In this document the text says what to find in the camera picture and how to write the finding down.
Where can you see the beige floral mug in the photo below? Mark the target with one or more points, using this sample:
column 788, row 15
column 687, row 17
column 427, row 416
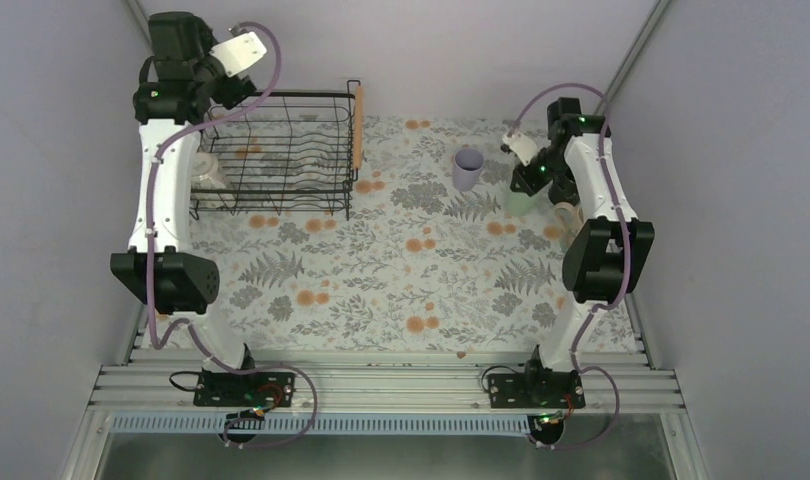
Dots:
column 571, row 219

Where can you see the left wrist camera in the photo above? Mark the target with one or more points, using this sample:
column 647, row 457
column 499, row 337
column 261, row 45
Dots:
column 239, row 53

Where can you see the mint green tumbler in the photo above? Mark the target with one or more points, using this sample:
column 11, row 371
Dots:
column 519, row 204

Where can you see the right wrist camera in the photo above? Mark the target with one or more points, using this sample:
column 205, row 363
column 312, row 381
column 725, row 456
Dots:
column 522, row 146

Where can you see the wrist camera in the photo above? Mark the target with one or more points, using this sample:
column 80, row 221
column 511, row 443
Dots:
column 522, row 146
column 239, row 53

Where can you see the black wire dish rack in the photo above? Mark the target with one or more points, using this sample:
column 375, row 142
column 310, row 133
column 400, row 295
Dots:
column 298, row 151

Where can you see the aluminium mounting rail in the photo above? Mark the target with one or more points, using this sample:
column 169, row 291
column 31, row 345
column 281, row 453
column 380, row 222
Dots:
column 374, row 382

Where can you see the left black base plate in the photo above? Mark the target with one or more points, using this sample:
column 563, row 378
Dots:
column 257, row 390

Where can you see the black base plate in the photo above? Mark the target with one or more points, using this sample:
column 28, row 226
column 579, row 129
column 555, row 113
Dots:
column 257, row 390
column 551, row 390

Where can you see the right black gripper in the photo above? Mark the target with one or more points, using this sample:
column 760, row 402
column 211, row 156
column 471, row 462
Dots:
column 530, row 186

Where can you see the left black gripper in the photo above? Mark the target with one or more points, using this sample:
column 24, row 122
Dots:
column 237, row 93

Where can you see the lilac plastic cup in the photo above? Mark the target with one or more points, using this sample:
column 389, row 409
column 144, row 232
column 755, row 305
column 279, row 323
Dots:
column 466, row 170

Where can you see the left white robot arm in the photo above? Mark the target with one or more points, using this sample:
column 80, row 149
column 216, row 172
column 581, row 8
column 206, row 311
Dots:
column 187, row 71

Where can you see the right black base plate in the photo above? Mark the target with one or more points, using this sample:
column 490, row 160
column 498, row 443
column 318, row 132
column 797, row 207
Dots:
column 551, row 390

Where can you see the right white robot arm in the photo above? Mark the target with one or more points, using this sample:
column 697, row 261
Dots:
column 605, row 259

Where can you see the black cylindrical cup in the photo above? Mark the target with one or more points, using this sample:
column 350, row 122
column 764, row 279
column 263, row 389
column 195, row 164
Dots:
column 563, row 189

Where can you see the floral patterned table mat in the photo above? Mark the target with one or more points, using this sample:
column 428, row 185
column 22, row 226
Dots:
column 416, row 265

